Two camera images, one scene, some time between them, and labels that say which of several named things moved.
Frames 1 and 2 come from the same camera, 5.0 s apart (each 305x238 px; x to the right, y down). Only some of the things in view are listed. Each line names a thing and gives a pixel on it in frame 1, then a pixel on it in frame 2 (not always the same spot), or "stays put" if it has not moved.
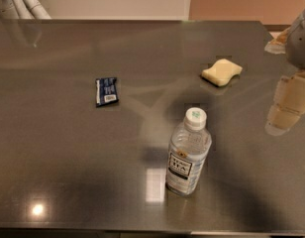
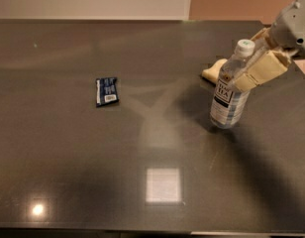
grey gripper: x=299 y=47 -> x=290 y=31
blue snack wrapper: x=106 y=91 stays put
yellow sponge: x=221 y=72 stays put
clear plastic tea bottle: x=188 y=153 -> x=227 y=106
